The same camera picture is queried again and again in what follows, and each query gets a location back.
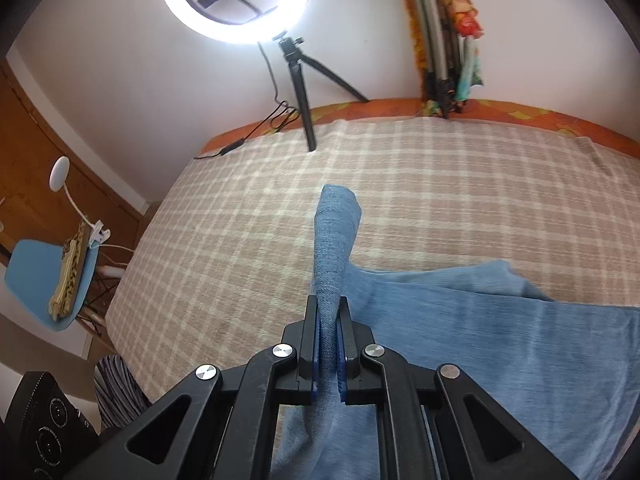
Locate white ring light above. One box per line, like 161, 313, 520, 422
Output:
158, 0, 315, 47

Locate black mini tripod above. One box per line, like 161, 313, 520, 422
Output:
276, 34, 371, 154

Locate orange floral cloth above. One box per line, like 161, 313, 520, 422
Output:
404, 0, 484, 112

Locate blue denim jeans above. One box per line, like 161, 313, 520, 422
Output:
271, 185, 639, 479

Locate leopard print cloth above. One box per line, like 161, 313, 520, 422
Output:
49, 222, 91, 321

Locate white clip desk lamp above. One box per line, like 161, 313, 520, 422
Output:
48, 155, 137, 279

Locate black ring light cable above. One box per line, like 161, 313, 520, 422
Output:
192, 41, 304, 162

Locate light blue chair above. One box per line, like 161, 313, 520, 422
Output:
4, 240, 99, 332

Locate wooden door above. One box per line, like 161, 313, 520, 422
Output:
1, 60, 143, 266

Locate folded silver tripod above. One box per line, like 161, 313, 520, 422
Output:
412, 0, 462, 118

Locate plaid bed cover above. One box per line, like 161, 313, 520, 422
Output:
106, 118, 639, 400

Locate orange floral mattress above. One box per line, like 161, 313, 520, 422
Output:
199, 96, 640, 162

